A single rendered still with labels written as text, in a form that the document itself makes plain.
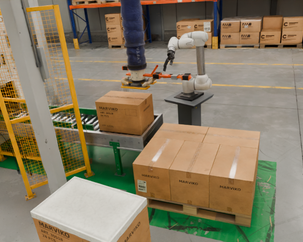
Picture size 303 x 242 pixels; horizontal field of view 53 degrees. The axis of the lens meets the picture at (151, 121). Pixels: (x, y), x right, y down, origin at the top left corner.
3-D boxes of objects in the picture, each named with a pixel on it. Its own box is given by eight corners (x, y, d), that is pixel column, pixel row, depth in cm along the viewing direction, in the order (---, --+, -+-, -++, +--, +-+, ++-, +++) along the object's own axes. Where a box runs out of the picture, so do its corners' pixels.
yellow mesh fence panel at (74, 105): (26, 200, 361) (-33, 15, 273) (24, 196, 369) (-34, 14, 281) (94, 174, 399) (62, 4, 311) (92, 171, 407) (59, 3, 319)
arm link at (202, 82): (197, 88, 419) (213, 88, 411) (194, 91, 406) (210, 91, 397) (193, 30, 390) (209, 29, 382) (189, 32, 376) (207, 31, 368)
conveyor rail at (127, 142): (-4, 133, 445) (-8, 121, 437) (-1, 131, 449) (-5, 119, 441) (142, 152, 362) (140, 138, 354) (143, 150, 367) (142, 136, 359)
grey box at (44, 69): (30, 78, 298) (22, 48, 286) (34, 77, 303) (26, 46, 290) (46, 79, 291) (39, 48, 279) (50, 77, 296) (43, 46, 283)
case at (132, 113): (99, 130, 392) (94, 101, 375) (114, 117, 425) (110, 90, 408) (142, 135, 370) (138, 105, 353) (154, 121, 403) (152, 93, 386)
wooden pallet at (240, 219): (137, 204, 339) (135, 194, 333) (166, 158, 422) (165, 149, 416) (250, 227, 296) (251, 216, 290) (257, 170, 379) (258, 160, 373)
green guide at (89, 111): (21, 108, 486) (19, 103, 482) (26, 106, 495) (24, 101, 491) (109, 116, 429) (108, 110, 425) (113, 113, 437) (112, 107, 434)
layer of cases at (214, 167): (136, 194, 333) (132, 163, 316) (165, 149, 416) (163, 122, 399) (250, 215, 290) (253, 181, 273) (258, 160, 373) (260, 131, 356)
